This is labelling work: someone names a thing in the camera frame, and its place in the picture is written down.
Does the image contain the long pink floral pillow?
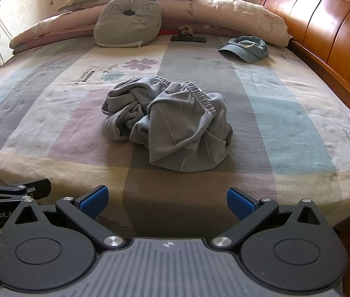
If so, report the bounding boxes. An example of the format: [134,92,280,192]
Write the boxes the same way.
[9,0,293,55]

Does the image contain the wooden headboard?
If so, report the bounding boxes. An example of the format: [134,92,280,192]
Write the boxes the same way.
[259,0,350,297]

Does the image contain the grey pants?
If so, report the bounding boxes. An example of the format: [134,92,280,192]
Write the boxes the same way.
[101,76,234,173]

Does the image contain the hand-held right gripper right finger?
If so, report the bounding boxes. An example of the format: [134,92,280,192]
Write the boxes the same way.
[210,187,330,251]

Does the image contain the black flat bar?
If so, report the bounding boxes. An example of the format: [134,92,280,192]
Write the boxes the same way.
[171,35,207,43]

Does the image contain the grey animal face cushion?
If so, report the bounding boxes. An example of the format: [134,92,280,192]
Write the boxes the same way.
[94,0,163,48]

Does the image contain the blue cap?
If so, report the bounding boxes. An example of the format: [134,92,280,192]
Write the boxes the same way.
[218,36,270,64]

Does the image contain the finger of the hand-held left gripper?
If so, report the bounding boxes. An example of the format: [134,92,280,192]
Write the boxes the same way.
[0,178,52,203]

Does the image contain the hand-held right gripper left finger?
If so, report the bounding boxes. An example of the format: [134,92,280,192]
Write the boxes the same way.
[14,185,126,252]

